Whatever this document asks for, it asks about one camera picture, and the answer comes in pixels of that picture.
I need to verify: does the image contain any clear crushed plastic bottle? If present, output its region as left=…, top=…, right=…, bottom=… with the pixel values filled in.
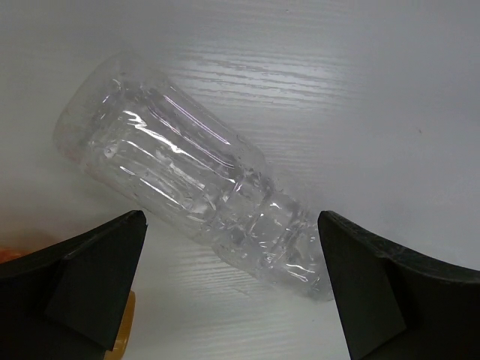
left=53, top=53, right=333, bottom=301

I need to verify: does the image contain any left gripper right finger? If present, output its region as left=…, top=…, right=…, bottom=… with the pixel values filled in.
left=318, top=211, right=479, bottom=359

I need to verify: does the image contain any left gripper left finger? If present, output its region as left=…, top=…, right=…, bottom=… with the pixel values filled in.
left=1, top=211, right=147, bottom=359

